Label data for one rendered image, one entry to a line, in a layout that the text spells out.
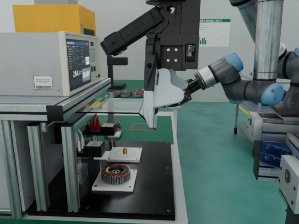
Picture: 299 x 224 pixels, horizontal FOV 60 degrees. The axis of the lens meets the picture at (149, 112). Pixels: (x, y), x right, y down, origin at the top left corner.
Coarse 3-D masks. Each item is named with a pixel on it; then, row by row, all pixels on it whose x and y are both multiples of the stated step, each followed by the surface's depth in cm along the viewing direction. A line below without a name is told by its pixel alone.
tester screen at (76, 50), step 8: (72, 48) 87; (80, 48) 95; (88, 48) 105; (72, 56) 87; (80, 56) 95; (88, 56) 105; (72, 64) 87; (80, 64) 95; (88, 64) 105; (72, 72) 87; (80, 72) 96; (88, 80) 106
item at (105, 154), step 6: (90, 144) 96; (96, 144) 96; (102, 144) 96; (84, 150) 95; (90, 150) 94; (96, 150) 94; (102, 150) 97; (78, 156) 95; (84, 156) 95; (90, 156) 95; (96, 156) 94; (102, 156) 95; (108, 156) 96; (78, 162) 99
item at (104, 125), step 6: (102, 126) 118; (108, 126) 118; (114, 126) 120; (84, 132) 118; (90, 132) 118; (96, 132) 118; (102, 132) 118; (108, 132) 118; (114, 132) 119; (120, 132) 122; (96, 138) 125
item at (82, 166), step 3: (81, 165) 101; (84, 165) 101; (87, 165) 103; (78, 168) 98; (81, 168) 98; (84, 168) 99; (87, 168) 103; (78, 171) 96; (81, 171) 96; (84, 171) 99; (87, 171) 103; (78, 174) 96; (81, 174) 96; (84, 174) 99; (87, 174) 103; (81, 177) 97; (84, 177) 99; (81, 180) 97; (84, 180) 99; (81, 183) 97
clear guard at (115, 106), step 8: (88, 104) 96; (104, 104) 96; (112, 104) 96; (120, 104) 96; (128, 104) 96; (136, 104) 96; (80, 112) 86; (88, 112) 85; (96, 112) 85; (104, 112) 85; (112, 112) 85; (120, 112) 85; (128, 112) 85; (136, 112) 85
